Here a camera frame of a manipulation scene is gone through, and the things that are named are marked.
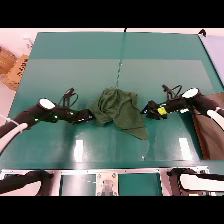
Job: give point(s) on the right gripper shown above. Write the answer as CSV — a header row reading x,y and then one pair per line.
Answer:
x,y
156,110

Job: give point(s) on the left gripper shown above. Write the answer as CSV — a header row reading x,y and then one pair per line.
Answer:
x,y
83,116

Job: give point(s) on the dark green shirt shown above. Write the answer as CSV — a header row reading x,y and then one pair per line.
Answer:
x,y
116,108

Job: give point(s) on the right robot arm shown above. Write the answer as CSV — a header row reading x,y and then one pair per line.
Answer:
x,y
200,100

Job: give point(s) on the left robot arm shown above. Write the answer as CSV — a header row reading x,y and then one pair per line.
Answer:
x,y
30,115

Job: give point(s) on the brown cardboard box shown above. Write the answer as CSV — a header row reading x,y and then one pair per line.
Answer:
x,y
13,70

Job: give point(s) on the silver frame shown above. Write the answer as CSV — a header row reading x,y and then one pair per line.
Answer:
x,y
106,181

